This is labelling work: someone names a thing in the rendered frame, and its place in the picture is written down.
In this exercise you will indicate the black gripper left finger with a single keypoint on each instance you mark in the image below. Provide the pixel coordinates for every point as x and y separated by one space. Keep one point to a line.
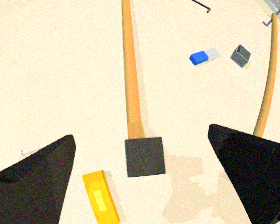
32 191

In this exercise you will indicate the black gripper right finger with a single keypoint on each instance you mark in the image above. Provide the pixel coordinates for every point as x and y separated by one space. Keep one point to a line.
253 167

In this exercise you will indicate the long-handled scraper with black blade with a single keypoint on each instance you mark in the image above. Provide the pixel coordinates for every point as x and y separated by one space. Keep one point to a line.
144 155

